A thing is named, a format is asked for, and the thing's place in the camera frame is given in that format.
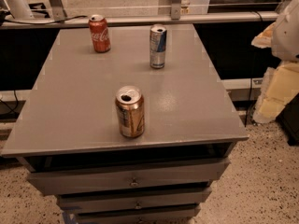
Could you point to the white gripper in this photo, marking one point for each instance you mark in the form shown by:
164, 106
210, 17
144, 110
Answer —
287, 34

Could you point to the silver blue redbull can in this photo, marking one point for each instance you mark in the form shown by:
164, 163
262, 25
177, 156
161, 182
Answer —
157, 46

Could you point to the gold soda can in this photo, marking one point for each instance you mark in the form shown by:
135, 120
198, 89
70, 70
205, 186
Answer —
129, 104

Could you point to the red coca-cola can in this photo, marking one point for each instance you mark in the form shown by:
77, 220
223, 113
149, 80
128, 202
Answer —
99, 33

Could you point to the grey drawer cabinet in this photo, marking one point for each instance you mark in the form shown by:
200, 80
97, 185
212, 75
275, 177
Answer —
68, 136

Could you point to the white pipe top left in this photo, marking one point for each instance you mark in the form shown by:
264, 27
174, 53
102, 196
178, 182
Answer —
20, 9

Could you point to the metal frame rail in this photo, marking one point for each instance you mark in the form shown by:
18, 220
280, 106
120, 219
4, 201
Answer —
144, 20

